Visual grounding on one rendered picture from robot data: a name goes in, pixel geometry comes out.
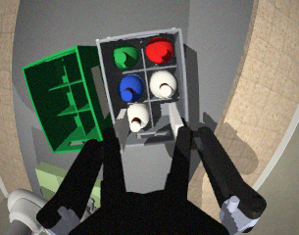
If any dark grey divided crate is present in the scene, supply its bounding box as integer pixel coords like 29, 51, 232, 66
96, 28, 188, 147

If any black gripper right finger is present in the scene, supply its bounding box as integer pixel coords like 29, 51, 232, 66
155, 103, 267, 235

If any white bottle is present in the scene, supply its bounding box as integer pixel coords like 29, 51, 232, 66
127, 102, 150, 132
150, 69, 176, 99

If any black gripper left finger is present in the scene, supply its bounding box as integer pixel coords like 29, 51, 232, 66
36, 109, 130, 235

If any green crate with dividers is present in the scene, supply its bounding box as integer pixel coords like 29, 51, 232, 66
22, 45, 113, 154

